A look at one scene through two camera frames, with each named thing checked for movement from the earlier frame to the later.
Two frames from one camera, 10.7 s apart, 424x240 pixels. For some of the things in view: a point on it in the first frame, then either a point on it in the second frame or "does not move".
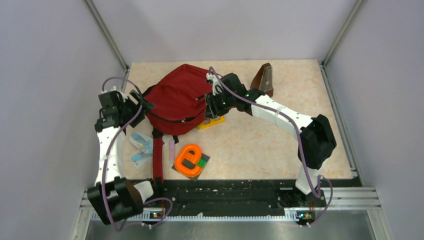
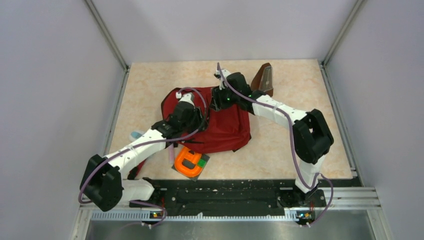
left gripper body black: [128, 108] → [196, 123]
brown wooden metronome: [263, 79] does not move
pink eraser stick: [171, 151] does not move
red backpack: [179, 107] → [227, 129]
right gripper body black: [225, 103] does not move
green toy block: [201, 163] does not move
